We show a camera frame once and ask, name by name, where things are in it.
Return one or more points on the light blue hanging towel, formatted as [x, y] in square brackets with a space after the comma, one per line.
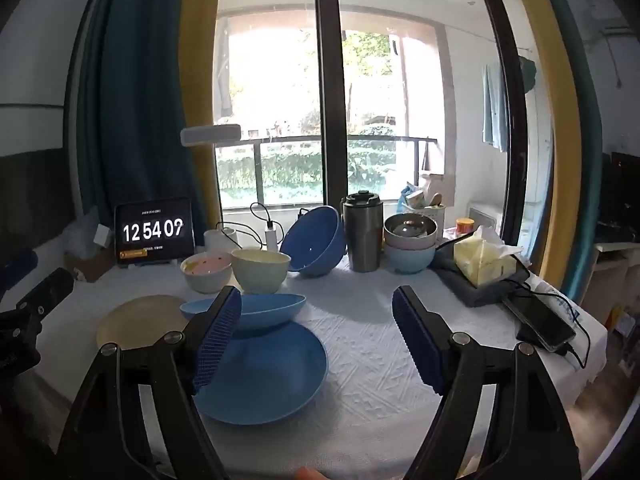
[495, 110]

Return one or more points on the black smartphone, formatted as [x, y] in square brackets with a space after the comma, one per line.
[545, 320]

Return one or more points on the white charger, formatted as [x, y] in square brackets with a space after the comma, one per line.
[271, 237]

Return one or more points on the stainless steel tumbler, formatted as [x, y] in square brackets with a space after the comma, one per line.
[362, 240]

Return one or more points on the yellow curtain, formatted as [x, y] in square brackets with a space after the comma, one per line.
[197, 60]
[555, 110]

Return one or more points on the light blue bowl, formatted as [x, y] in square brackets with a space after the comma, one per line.
[407, 262]

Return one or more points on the black tablet clock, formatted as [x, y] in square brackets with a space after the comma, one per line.
[155, 232]

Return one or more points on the shallow blue bowl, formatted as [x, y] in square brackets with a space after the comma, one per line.
[272, 310]

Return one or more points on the balcony railing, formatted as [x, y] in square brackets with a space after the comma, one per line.
[300, 141]

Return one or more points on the white textured tablecloth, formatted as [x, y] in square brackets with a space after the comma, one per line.
[365, 350]

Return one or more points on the cream bowl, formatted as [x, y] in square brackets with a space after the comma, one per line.
[260, 275]

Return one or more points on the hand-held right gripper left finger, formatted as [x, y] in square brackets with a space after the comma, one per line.
[215, 345]

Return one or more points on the pale pink bowl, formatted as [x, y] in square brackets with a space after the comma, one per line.
[395, 247]

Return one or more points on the person's right hand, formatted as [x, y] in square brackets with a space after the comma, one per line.
[310, 474]

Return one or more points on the white bowl pink inside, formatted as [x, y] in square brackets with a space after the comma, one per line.
[205, 280]

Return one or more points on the white plastic basket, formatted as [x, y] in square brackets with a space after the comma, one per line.
[432, 200]

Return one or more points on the blue plastic bag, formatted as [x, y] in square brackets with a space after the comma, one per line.
[406, 197]

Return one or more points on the black sliding door frame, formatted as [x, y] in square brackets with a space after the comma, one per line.
[330, 85]

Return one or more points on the teal curtain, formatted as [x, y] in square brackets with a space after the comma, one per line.
[130, 110]
[585, 160]

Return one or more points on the white side cabinet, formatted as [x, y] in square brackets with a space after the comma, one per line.
[615, 270]

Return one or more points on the large deep blue bowl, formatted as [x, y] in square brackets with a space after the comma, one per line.
[320, 240]

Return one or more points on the black monitor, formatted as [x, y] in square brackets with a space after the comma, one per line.
[625, 185]

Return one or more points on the blue plate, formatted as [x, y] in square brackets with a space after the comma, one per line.
[270, 375]

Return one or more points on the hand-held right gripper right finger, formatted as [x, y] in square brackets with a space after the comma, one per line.
[417, 345]

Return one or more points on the orange lid jar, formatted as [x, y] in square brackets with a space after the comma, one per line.
[465, 227]

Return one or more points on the yellow tissue pack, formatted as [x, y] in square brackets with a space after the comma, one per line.
[482, 260]

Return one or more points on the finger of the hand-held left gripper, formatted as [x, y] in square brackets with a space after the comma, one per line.
[17, 267]
[47, 290]

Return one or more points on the stainless steel bowl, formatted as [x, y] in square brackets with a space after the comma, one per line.
[410, 227]

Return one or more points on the cream plate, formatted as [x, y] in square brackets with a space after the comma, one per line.
[135, 320]

